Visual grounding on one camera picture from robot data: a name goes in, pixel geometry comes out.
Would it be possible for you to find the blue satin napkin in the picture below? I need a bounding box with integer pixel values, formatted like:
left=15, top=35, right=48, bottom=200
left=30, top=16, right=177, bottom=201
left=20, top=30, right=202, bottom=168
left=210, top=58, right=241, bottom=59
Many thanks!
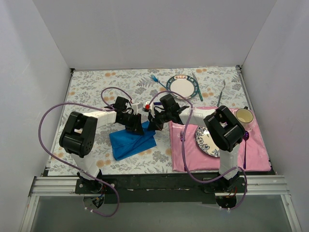
left=109, top=121, right=156, bottom=161

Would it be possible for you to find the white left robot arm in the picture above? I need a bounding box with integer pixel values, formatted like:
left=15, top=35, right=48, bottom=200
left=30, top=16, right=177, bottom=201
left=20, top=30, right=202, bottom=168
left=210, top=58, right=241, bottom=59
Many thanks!
left=59, top=97, right=144, bottom=193

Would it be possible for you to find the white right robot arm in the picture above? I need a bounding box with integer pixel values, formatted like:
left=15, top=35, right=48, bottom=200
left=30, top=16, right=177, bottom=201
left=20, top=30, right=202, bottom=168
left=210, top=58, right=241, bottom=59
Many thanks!
left=143, top=91, right=245, bottom=192

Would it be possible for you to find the purple metallic fork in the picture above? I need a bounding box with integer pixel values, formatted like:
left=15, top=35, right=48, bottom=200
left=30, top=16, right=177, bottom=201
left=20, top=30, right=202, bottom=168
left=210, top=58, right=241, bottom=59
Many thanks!
left=180, top=130, right=187, bottom=171

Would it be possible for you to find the floral tablecloth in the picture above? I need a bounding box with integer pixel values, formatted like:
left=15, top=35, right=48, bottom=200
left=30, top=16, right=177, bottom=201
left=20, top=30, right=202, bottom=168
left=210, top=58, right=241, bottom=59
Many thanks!
left=59, top=67, right=248, bottom=174

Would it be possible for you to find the white plate teal rim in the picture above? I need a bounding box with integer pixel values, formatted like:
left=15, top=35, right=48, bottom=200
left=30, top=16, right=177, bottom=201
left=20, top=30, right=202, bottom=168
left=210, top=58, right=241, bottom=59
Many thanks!
left=166, top=74, right=198, bottom=99

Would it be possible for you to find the blue fork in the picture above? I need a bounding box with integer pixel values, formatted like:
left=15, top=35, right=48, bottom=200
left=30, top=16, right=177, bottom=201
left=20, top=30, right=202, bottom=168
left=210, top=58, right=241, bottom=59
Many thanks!
left=150, top=74, right=167, bottom=89

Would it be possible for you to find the blue floral dinner plate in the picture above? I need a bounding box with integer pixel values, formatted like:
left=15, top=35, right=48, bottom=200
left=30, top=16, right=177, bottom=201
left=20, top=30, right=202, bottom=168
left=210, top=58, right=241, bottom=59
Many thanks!
left=195, top=126, right=220, bottom=158

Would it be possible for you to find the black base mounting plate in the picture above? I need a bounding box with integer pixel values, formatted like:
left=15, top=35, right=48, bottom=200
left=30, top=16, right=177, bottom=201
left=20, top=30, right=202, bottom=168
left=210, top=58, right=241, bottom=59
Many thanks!
left=74, top=173, right=247, bottom=205

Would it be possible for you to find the cream ceramic mug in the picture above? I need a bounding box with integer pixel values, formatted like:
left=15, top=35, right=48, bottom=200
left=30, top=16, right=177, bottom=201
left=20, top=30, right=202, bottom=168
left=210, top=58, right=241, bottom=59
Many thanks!
left=235, top=106, right=254, bottom=131

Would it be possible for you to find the purple metallic spoon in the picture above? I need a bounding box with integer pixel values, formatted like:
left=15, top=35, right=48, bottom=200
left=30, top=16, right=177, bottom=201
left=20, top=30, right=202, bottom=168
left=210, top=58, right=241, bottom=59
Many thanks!
left=243, top=131, right=250, bottom=169

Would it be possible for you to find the pink floral placemat cloth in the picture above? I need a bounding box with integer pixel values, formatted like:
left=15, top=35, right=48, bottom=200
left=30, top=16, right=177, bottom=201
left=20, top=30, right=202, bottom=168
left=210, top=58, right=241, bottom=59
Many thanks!
left=169, top=118, right=271, bottom=172

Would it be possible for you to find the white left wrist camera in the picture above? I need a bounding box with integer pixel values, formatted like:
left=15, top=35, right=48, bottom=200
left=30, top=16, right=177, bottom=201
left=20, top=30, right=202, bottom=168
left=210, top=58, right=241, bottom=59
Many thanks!
left=131, top=103, right=143, bottom=115

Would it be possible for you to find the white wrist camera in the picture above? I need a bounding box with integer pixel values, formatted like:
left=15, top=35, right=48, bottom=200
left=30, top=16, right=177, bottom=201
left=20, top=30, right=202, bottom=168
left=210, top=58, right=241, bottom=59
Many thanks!
left=142, top=101, right=155, bottom=116
left=131, top=103, right=143, bottom=115

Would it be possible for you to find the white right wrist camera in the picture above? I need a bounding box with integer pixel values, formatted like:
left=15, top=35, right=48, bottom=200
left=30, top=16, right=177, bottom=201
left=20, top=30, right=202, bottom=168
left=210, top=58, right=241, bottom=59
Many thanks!
left=142, top=101, right=155, bottom=116

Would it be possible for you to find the teal handled knife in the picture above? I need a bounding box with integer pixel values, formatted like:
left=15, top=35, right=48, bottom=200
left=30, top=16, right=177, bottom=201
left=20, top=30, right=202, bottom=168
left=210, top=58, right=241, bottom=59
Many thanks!
left=191, top=72, right=204, bottom=102

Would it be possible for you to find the aluminium frame rail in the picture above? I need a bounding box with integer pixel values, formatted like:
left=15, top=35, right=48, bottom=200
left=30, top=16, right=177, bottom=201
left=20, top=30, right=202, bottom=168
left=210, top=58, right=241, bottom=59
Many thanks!
left=22, top=174, right=301, bottom=232

